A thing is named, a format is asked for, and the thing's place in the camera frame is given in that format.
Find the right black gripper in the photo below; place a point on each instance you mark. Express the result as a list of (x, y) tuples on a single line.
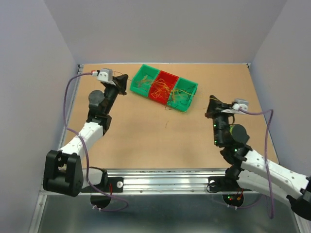
[(215, 108)]

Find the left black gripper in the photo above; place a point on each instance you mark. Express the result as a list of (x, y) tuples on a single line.
[(120, 80)]

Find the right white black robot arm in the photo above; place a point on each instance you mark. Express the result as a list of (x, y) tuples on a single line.
[(250, 170)]

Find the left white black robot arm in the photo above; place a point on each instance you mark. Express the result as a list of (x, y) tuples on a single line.
[(63, 172)]

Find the left green plastic bin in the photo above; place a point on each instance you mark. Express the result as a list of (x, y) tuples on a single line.
[(142, 81)]

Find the green plastic bin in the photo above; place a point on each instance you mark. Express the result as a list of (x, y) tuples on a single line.
[(142, 81), (182, 94)]

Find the right green plastic bin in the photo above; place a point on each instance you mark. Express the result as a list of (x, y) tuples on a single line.
[(182, 94)]

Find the red plastic bin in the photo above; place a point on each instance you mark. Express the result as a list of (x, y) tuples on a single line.
[(162, 86)]

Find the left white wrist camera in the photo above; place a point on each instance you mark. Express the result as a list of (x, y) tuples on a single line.
[(105, 75)]

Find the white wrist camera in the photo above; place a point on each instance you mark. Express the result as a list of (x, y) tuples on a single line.
[(240, 105), (105, 75)]

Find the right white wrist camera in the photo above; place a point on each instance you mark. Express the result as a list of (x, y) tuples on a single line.
[(240, 105)]

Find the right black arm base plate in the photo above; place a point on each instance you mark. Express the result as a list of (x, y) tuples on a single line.
[(215, 184)]

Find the aluminium mounting rail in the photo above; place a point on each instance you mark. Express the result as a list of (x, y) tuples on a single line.
[(160, 182)]

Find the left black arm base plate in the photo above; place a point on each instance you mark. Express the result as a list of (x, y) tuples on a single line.
[(114, 185)]

